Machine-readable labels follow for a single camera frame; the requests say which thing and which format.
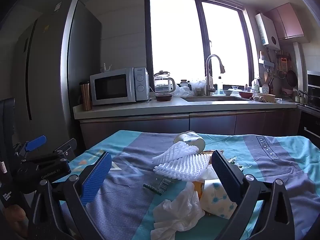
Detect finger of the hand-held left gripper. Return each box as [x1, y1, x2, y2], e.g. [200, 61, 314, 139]
[37, 138, 78, 167]
[14, 135, 47, 164]

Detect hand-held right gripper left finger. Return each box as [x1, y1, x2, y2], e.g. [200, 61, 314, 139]
[29, 151, 113, 240]

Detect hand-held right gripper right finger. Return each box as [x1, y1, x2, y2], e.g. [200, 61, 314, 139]
[211, 150, 294, 240]

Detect blue dotted paper napkin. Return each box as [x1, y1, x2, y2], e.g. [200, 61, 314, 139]
[200, 179, 237, 218]

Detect white foam fruit net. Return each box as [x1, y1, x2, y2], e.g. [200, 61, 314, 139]
[154, 153, 212, 182]
[152, 141, 198, 164]

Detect white tissue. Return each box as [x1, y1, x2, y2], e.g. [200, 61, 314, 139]
[150, 181, 205, 240]

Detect person's left hand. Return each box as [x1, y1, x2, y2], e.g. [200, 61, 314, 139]
[4, 204, 27, 230]

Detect orange peel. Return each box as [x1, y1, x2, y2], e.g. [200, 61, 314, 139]
[194, 180, 207, 200]

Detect teal grey printed blanket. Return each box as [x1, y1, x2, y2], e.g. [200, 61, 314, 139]
[60, 130, 320, 240]

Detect blue dotted paper cup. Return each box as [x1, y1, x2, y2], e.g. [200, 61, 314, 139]
[174, 131, 206, 153]

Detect copper travel tumbler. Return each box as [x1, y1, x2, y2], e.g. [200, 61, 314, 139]
[79, 81, 93, 111]

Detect dark lower kitchen cabinets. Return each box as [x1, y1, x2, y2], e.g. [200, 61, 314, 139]
[79, 110, 300, 153]

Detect clear barcode wrapper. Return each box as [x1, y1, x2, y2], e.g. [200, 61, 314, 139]
[143, 177, 175, 195]

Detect silver microwave oven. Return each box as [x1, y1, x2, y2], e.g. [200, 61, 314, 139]
[89, 67, 150, 106]

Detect silver refrigerator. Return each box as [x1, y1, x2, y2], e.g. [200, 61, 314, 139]
[15, 0, 103, 155]

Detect kitchen sink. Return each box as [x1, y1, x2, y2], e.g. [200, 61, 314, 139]
[182, 95, 252, 102]

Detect pale kitchen counter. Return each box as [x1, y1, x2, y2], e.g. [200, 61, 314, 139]
[73, 95, 304, 120]

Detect clear plastic bag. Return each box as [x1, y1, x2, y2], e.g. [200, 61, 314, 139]
[174, 84, 194, 97]

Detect steel kitchen faucet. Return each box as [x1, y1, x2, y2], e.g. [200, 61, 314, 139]
[205, 54, 225, 96]

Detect dark red kettle base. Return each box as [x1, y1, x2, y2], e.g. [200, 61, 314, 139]
[155, 92, 173, 102]

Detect black built-in oven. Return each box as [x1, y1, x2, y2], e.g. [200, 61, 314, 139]
[297, 70, 320, 153]

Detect white electric kettle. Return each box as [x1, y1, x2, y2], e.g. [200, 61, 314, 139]
[153, 71, 176, 94]

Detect hanging frying pan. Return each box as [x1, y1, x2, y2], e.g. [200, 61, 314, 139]
[286, 70, 298, 87]

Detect dark framed window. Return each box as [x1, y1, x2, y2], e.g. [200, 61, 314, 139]
[144, 0, 260, 88]

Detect white water heater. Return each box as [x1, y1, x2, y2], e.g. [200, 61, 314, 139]
[255, 12, 281, 51]

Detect grey wall rack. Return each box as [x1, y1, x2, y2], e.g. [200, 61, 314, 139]
[259, 51, 278, 68]

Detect pink wall cabinet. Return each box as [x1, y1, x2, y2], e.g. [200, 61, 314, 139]
[265, 2, 305, 41]

